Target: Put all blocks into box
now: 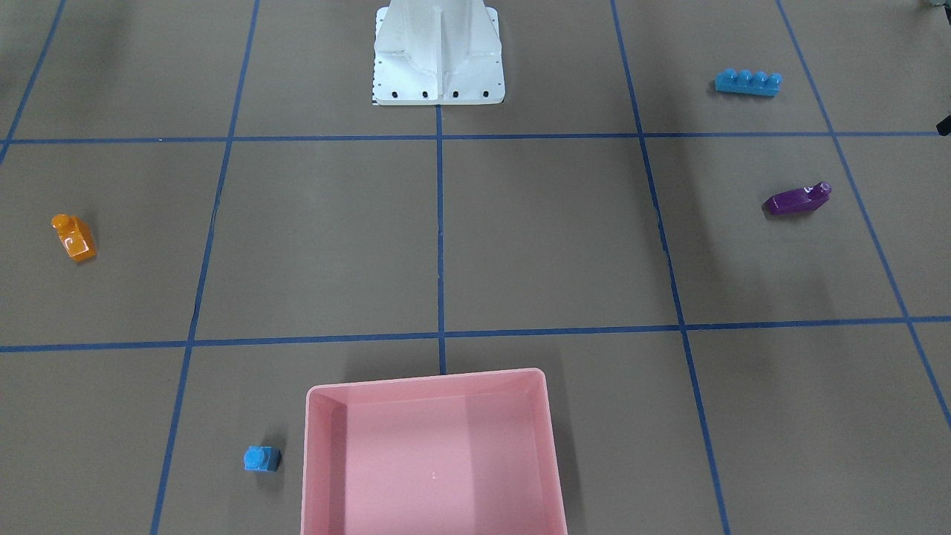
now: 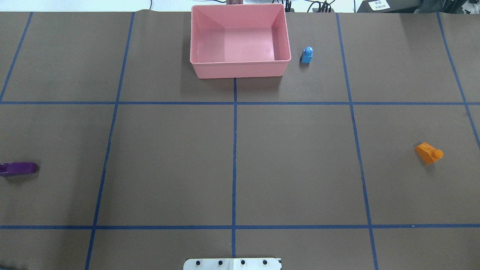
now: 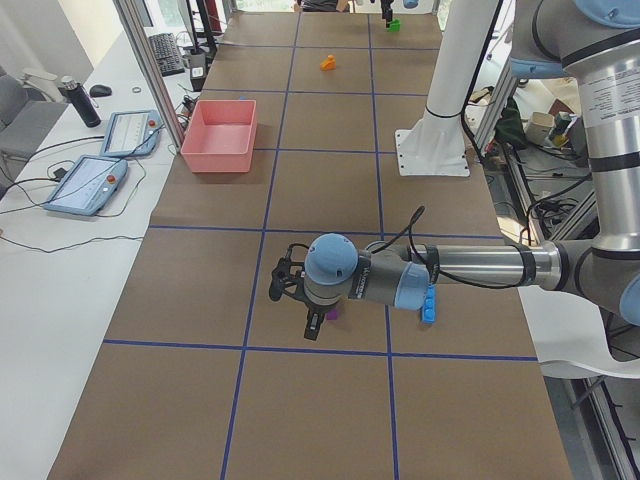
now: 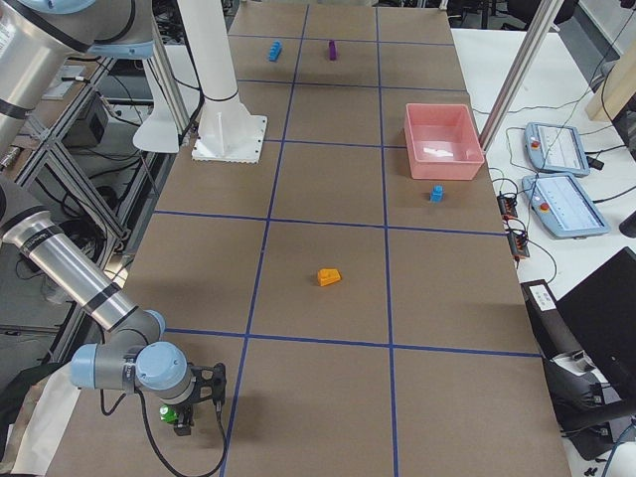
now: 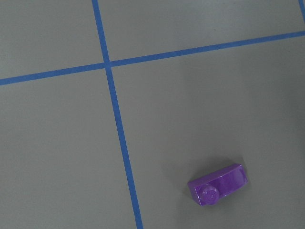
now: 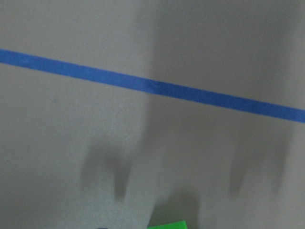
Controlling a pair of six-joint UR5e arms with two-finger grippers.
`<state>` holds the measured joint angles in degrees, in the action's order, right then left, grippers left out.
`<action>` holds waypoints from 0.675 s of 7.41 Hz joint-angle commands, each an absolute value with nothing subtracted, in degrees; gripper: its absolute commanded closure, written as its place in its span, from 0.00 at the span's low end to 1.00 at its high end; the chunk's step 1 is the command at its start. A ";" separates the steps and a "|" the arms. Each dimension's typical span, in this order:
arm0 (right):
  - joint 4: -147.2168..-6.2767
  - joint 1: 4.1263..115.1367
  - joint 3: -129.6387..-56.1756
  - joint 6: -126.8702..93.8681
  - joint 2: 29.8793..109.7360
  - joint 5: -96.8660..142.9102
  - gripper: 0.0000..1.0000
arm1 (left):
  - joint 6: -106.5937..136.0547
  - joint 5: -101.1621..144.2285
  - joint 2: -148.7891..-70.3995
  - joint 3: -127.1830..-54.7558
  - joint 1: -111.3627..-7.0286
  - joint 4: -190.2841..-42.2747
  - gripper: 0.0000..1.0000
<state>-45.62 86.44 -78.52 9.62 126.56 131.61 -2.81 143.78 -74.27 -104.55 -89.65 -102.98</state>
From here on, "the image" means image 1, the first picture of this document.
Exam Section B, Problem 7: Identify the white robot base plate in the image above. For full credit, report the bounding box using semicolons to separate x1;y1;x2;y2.
371;1;506;106

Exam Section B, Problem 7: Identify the purple sloped block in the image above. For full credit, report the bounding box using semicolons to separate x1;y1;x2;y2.
763;181;832;216

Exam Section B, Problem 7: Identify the pink plastic box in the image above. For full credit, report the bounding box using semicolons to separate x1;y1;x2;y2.
300;368;568;534

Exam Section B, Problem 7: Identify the orange sloped block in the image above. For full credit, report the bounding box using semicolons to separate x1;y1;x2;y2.
51;214;97;263

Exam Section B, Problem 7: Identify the small blue block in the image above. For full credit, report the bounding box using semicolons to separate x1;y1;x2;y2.
242;446;282;472

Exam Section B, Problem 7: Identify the long blue four-stud block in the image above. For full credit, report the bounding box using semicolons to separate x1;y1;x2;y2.
714;68;782;98

